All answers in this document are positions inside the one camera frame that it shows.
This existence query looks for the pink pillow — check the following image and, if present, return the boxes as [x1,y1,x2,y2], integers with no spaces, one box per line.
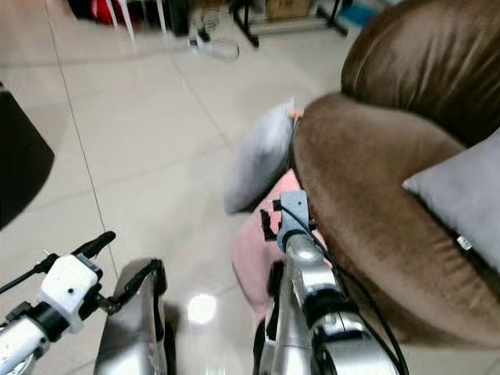
[230,170,302,313]

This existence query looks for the black metal stand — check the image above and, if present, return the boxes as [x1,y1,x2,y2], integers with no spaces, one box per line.
[230,0,353,49]

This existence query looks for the white frame legs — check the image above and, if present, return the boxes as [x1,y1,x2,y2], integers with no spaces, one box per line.
[105,0,171,41]

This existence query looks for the cardboard box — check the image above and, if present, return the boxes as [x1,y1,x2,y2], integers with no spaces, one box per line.
[265,0,318,21]

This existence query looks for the blue object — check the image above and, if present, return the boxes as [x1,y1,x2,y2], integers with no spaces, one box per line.
[338,0,385,29]

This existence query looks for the grey pillow with peach tag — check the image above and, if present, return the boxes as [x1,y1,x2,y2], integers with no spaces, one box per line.
[223,98,298,216]

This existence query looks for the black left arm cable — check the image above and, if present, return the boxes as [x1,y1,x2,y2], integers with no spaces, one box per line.
[0,260,52,297]

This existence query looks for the red object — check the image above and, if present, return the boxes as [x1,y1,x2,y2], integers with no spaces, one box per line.
[89,0,127,25]

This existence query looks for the silver right robot leg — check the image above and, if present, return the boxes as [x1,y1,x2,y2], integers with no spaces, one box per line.
[253,262,315,375]

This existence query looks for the brown velvet sofa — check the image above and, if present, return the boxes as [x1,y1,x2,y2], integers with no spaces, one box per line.
[291,0,500,351]

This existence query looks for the silver robot leg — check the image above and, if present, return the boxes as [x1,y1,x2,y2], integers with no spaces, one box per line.
[93,262,166,375]
[253,262,315,375]

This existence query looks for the silver left robot leg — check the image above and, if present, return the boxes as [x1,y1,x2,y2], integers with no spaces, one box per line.
[93,262,166,375]

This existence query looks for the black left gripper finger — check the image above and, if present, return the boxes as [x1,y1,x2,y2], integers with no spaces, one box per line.
[73,230,117,259]
[117,260,166,316]

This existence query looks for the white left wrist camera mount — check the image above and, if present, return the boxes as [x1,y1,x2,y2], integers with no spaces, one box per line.
[38,253,103,334]

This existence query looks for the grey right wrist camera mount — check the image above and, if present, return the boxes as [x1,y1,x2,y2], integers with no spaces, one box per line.
[277,190,314,252]

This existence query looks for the white power strip with cable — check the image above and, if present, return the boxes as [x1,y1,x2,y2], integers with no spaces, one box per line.
[187,27,241,63]

